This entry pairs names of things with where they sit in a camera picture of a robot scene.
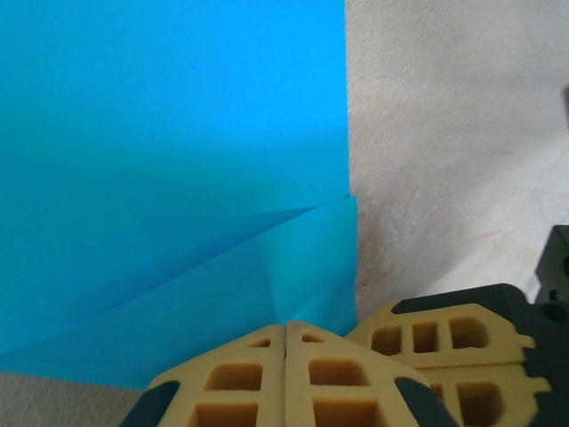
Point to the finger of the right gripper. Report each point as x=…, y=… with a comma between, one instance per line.
x=444, y=338
x=489, y=396

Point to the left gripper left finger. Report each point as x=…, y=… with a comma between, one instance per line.
x=222, y=391

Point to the blue paper sheet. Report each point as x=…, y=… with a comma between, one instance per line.
x=178, y=133

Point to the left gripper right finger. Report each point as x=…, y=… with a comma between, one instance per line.
x=338, y=391

